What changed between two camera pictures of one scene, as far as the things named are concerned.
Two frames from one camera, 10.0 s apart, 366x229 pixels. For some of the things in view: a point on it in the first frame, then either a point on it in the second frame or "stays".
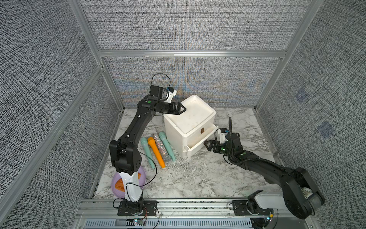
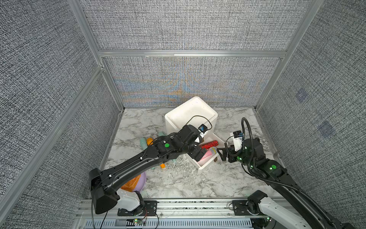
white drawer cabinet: x=182 y=128 stays
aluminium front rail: x=102 y=213 stays
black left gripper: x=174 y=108 to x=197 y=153
